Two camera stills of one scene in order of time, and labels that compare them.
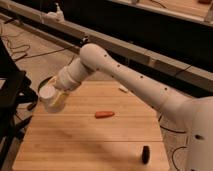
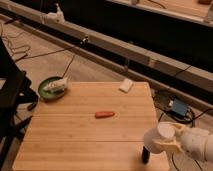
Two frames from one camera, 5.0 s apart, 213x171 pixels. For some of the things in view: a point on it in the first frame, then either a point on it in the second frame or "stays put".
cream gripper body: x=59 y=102 → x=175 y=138
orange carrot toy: x=103 y=114 stays put
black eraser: x=145 y=154 stays put
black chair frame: x=17 y=98 stays put
